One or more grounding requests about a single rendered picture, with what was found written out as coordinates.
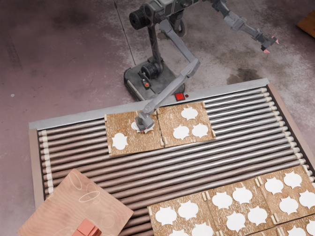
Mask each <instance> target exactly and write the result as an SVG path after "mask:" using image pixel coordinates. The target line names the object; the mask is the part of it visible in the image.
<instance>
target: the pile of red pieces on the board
mask: <svg viewBox="0 0 315 236"><path fill-rule="evenodd" d="M101 233H102V232H101V230H100V229H99V228H98V227H96V226H95V225H94V224H93V223H91V222H90V221H89V220H87V219H86V218H85V219H84V220H83V221H82V223H81V224H80V225H79V227H78V228H77V229H76V231H75V232H74V233H73V234H72V236H100V235H101Z"/></svg>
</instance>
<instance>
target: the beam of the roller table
mask: <svg viewBox="0 0 315 236"><path fill-rule="evenodd" d="M269 83H270V82H269V81H268V79H267V78H263V79H258V80H253V81H246V82H241V83H235V84H230V85H225V86H220V87H215V88H208V89H203V90H198V91H193V92H188V93H183V94H184V97H185V95H188V97H185V99H186V100H184V101H179V102H177V101H176V98H175V96H174V95H173V96H169V97H168V98H167V99H166V100H165V101H164V102H163V103H162V104H161V105H160V106H159V108H161V107H167V106H172V105H177V104H182V103H189V102H193V101H198V100H203V99H208V98H213V97H218V96H225V95H229V94H234V93H239V92H244V91H249V90H254V89H259V88H264V87H265V86H266V85H267V84H269ZM152 100H153V99H150V100H145V101H140V102H135V103H128V104H123V105H118V106H113V107H108V108H102V109H97V110H92V111H86V112H80V113H75V114H70V115H65V116H60V117H55V118H48V119H43V120H38V121H33V122H29V130H30V129H35V128H36V129H37V130H38V132H40V131H42V130H50V129H54V128H60V127H65V126H69V125H76V124H81V123H86V122H90V121H95V120H101V119H104V115H105V114H115V113H123V112H131V111H142V110H143V109H144V107H145V106H146V105H147V104H148V103H149V102H151V101H152Z"/></svg>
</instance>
